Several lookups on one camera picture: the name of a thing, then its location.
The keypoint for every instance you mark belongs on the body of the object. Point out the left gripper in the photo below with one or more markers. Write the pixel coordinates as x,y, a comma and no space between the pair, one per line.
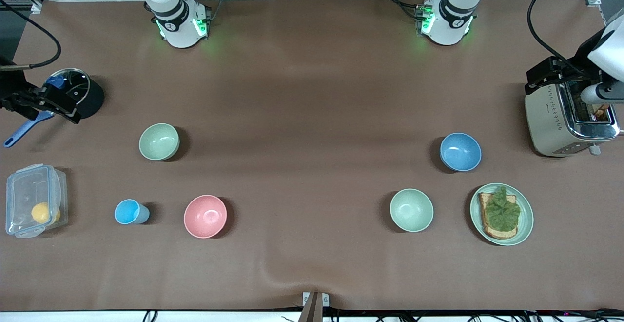
581,62

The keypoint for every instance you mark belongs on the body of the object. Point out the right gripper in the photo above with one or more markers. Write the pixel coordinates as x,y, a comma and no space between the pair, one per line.
10,98

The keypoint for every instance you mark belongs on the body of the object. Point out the blue bowl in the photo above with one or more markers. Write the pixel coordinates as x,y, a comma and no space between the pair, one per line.
460,152

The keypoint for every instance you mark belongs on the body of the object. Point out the light green bowl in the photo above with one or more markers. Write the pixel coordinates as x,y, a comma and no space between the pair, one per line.
158,141
411,210

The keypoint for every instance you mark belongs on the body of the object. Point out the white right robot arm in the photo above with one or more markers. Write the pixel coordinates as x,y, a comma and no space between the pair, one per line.
178,29

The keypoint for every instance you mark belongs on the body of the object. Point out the pink bowl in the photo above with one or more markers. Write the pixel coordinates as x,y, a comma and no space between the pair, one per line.
205,216

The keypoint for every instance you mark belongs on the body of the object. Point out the glass lid with blue knob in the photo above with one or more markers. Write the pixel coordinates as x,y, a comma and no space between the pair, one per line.
78,84

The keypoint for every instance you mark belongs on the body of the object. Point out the silver toaster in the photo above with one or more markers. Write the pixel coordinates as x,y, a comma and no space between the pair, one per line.
546,122

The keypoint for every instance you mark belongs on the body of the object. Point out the clear plastic lidded container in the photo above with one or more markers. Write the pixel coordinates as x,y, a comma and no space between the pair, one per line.
24,190

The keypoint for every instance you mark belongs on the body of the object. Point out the yellow lemon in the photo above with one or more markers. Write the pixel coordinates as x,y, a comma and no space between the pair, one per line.
41,212

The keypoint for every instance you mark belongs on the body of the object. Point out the blue cup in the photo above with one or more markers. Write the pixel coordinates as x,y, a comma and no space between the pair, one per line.
127,211

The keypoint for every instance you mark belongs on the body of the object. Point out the green lettuce leaf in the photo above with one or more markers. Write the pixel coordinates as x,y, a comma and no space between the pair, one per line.
502,212

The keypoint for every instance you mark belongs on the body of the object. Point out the light green plate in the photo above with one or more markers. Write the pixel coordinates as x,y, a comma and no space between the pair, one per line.
525,224

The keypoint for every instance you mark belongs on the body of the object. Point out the toasted bread slice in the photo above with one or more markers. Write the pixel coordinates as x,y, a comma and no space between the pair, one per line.
490,231

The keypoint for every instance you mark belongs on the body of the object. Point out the brown table cover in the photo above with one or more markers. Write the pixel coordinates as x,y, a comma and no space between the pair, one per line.
312,68

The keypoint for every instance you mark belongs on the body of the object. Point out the metal table edge bracket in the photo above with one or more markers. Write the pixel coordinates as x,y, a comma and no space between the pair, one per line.
322,299

